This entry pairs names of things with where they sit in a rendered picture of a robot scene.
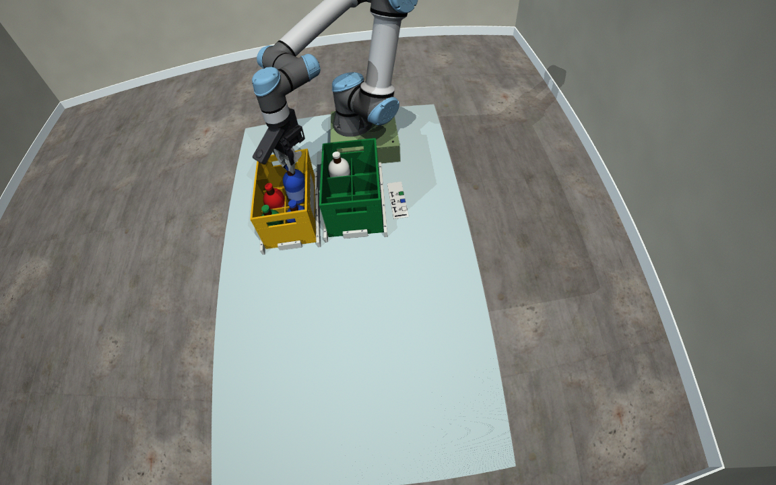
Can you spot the dark green crate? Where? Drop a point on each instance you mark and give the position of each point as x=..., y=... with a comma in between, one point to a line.
x=336, y=192

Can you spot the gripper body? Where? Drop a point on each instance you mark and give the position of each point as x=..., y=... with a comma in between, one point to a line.
x=292, y=134

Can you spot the yellow crate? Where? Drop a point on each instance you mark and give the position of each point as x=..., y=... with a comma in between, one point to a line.
x=304, y=229

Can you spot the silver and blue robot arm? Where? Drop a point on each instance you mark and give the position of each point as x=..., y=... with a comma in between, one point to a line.
x=358, y=104

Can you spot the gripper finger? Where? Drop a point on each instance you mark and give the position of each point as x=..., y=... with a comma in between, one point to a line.
x=291, y=158
x=280, y=157

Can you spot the white bottle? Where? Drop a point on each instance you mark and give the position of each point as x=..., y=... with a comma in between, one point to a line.
x=338, y=166

